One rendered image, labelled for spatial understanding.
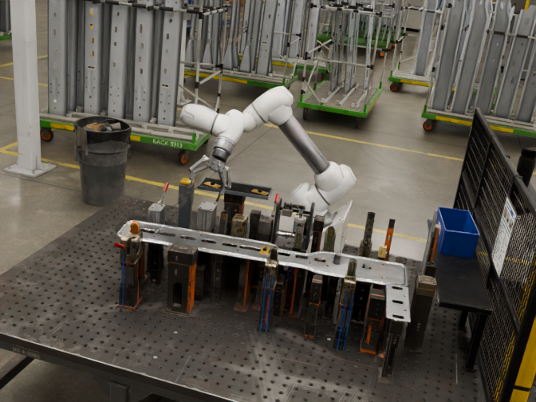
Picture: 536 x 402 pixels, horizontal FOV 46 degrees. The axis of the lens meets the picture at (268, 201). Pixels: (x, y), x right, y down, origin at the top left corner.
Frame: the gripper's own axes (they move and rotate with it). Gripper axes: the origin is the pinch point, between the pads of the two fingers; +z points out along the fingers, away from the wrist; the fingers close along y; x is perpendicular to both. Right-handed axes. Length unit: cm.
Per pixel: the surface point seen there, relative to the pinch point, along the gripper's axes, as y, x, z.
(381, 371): -98, 13, 43
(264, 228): -36.8, -29.1, -5.3
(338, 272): -70, 0, 8
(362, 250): -82, -11, -10
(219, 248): -19.1, -22.6, 14.7
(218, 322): -32, -27, 46
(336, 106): -165, -512, -362
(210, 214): -10.0, -33.5, -1.4
